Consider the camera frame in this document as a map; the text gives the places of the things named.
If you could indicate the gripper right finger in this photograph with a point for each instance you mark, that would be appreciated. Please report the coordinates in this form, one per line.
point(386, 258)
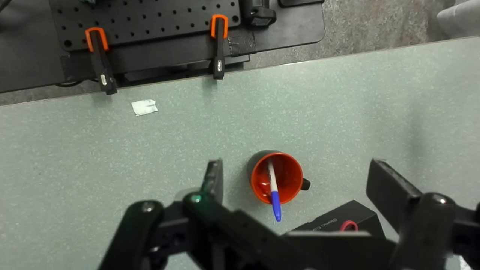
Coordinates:
point(423, 221)

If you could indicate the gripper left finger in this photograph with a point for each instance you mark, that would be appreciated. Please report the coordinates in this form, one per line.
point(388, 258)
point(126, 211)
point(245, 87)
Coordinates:
point(210, 225)

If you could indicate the white marker with blue cap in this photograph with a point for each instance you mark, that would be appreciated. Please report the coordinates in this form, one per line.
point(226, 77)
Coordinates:
point(275, 198)

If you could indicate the black mug with orange inside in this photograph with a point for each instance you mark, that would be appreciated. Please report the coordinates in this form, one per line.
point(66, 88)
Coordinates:
point(288, 176)

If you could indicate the black cardboard box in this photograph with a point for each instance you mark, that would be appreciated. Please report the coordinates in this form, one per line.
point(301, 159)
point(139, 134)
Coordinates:
point(352, 213)

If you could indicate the scrap of white paper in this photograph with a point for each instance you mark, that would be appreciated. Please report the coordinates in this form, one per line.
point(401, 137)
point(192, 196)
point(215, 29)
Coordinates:
point(144, 107)

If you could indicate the orange and black clamp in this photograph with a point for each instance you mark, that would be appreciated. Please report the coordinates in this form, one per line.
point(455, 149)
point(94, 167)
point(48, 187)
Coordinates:
point(219, 45)
point(99, 60)

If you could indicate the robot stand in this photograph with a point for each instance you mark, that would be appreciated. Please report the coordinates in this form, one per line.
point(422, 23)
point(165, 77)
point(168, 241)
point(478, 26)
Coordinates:
point(157, 26)

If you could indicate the grey cloth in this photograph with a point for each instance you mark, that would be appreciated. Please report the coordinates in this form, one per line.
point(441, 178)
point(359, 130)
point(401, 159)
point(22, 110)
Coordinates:
point(461, 17)

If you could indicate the black mount block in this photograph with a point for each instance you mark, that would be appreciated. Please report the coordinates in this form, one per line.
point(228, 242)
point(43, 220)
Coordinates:
point(258, 15)

